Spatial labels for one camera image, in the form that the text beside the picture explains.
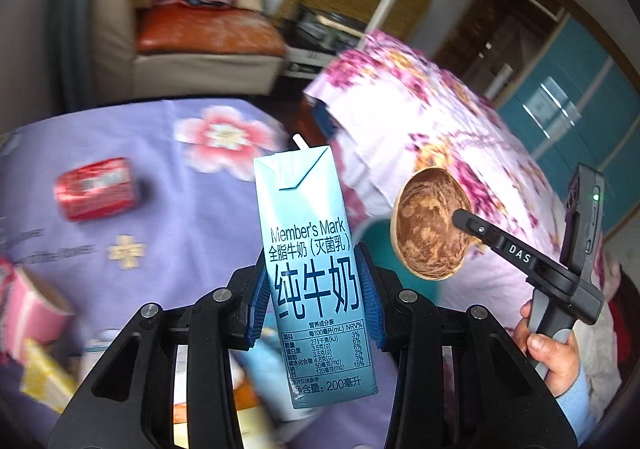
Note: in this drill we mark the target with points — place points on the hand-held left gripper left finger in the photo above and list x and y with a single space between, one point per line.
257 309

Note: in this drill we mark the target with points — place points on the teal plastic bin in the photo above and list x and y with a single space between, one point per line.
372 228

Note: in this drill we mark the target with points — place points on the light blue milk carton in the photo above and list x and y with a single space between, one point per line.
315 279

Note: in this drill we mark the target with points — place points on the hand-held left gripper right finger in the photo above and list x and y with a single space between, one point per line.
371 309

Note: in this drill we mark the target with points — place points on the brown coconut shell bowl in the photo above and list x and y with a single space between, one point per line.
425 219

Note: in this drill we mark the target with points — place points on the brown wooden wardrobe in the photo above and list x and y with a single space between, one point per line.
480 29

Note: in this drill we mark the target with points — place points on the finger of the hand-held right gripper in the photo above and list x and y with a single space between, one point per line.
500 241

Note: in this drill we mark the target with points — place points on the teal glass cabinet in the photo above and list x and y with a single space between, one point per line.
565 94

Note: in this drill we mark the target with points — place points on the pink paper cup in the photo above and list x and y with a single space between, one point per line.
30 304

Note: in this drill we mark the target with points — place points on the grey metal frame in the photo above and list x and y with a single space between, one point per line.
77 4

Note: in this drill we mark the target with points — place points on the person's right forearm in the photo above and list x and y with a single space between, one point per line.
575 409

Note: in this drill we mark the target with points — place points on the white drinking straw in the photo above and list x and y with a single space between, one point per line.
300 142

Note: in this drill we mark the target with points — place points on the red drink can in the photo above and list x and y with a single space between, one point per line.
95 186

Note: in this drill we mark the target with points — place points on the beige armchair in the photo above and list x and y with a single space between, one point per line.
200 74

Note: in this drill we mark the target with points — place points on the pink floral cloth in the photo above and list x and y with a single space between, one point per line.
450 104

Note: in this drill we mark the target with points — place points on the grey appliance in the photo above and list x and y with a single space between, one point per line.
320 39

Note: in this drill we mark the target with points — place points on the orange seat cushion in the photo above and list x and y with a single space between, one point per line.
200 31

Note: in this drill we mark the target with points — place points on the purple floral tablecloth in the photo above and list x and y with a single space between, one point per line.
165 229

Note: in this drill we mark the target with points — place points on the person's right hand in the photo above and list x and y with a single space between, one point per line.
557 361

